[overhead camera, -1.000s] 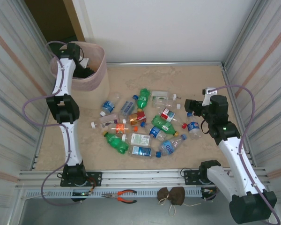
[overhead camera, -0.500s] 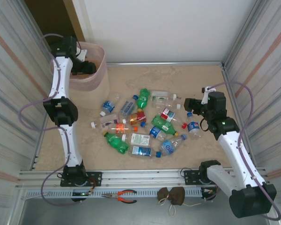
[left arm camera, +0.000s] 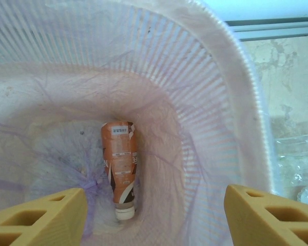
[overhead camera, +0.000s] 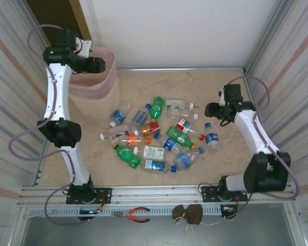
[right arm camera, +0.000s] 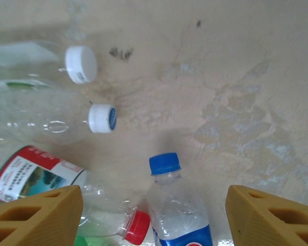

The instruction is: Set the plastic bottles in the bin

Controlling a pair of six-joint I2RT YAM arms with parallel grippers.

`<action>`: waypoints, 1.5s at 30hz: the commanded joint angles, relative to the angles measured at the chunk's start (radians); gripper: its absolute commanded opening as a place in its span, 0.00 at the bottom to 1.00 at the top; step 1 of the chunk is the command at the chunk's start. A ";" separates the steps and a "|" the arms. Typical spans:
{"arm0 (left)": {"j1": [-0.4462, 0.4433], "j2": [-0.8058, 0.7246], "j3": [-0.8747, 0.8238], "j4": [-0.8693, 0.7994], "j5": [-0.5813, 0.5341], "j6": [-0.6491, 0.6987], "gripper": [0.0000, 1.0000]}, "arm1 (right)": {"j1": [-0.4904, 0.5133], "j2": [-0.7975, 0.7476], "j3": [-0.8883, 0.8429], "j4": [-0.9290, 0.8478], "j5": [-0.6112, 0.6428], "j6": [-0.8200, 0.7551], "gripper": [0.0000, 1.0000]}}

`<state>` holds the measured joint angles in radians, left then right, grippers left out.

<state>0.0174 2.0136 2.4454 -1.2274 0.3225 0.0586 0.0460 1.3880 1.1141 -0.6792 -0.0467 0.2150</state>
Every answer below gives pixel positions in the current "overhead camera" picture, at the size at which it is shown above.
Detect clear bottle red label red cap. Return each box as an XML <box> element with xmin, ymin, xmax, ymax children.
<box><xmin>174</xmin><ymin>117</ymin><xmax>206</xmax><ymax>141</ymax></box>

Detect clear bottle green label white cap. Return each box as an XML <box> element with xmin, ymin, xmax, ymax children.
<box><xmin>164</xmin><ymin>98</ymin><xmax>195</xmax><ymax>111</ymax></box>

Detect clear unlabelled bottle white cap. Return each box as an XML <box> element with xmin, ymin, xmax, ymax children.
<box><xmin>166</xmin><ymin>109</ymin><xmax>199</xmax><ymax>120</ymax></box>

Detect green bottle white barcode label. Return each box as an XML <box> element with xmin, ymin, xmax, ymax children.
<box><xmin>165</xmin><ymin>125</ymin><xmax>197</xmax><ymax>150</ymax></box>

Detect clear bottle dark blue label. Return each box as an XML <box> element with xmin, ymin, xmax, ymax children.
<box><xmin>153</xmin><ymin>132</ymin><xmax>183</xmax><ymax>155</ymax></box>

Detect clear bottle blue label white cap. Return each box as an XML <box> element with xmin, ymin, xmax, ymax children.
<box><xmin>108</xmin><ymin>101</ymin><xmax>133</xmax><ymax>128</ymax></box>

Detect green plastic bottle yellow cap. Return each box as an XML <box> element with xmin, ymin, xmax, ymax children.
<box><xmin>149</xmin><ymin>96</ymin><xmax>166</xmax><ymax>123</ymax></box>
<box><xmin>111</xmin><ymin>142</ymin><xmax>143</xmax><ymax>169</ymax></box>

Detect clear bottle large lettered blue label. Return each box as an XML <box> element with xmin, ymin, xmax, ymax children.
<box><xmin>173</xmin><ymin>146</ymin><xmax>206</xmax><ymax>172</ymax></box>

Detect bottle red orange label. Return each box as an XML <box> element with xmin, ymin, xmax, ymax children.
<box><xmin>133</xmin><ymin>121</ymin><xmax>161</xmax><ymax>138</ymax></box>

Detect ribbed clear bottle blue cap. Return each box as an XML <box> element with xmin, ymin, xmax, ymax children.
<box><xmin>130</xmin><ymin>103</ymin><xmax>152</xmax><ymax>128</ymax></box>

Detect clear bottle purple label white cap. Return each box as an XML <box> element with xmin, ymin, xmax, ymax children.
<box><xmin>99</xmin><ymin>124</ymin><xmax>132</xmax><ymax>141</ymax></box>

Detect bottle orange label orange cap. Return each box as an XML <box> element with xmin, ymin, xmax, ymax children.
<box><xmin>119</xmin><ymin>135</ymin><xmax>152</xmax><ymax>148</ymax></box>

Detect pink mesh waste bin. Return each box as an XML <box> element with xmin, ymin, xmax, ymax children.
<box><xmin>66</xmin><ymin>47</ymin><xmax>121</xmax><ymax>127</ymax></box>

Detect large brown cloth pouch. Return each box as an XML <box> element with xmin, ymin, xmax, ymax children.
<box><xmin>183</xmin><ymin>204</ymin><xmax>203</xmax><ymax>226</ymax></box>

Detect small brown cloth pouch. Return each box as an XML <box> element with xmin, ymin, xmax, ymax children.
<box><xmin>172</xmin><ymin>204</ymin><xmax>188</xmax><ymax>221</ymax></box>

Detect grey metal tray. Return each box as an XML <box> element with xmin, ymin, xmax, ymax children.
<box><xmin>9</xmin><ymin>204</ymin><xmax>302</xmax><ymax>246</ymax></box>

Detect wooden door frame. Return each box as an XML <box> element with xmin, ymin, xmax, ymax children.
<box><xmin>68</xmin><ymin>0</ymin><xmax>93</xmax><ymax>43</ymax></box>

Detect aluminium table edge rail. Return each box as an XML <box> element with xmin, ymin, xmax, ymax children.
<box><xmin>117</xmin><ymin>67</ymin><xmax>245</xmax><ymax>74</ymax></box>

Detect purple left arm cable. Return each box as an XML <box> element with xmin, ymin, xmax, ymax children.
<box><xmin>9</xmin><ymin>24</ymin><xmax>89</xmax><ymax>227</ymax></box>

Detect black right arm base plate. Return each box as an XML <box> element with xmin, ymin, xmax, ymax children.
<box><xmin>200</xmin><ymin>186</ymin><xmax>248</xmax><ymax>203</ymax></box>

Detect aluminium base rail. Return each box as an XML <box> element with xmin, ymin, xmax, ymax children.
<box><xmin>20</xmin><ymin>186</ymin><xmax>298</xmax><ymax>207</ymax></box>

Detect slotted white cable duct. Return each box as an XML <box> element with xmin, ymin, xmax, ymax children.
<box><xmin>28</xmin><ymin>206</ymin><xmax>228</xmax><ymax>218</ymax></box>

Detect aluminium side rail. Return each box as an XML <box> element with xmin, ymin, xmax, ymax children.
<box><xmin>32</xmin><ymin>147</ymin><xmax>51</xmax><ymax>187</ymax></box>

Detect beige pouch string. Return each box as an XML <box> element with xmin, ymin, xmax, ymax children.
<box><xmin>174</xmin><ymin>216</ymin><xmax>221</xmax><ymax>236</ymax></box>

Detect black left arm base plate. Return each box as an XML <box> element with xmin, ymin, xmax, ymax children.
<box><xmin>66</xmin><ymin>187</ymin><xmax>112</xmax><ymax>205</ymax></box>

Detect orange handled pliers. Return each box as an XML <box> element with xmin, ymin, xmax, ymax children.
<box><xmin>111</xmin><ymin>207</ymin><xmax>151</xmax><ymax>222</ymax></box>

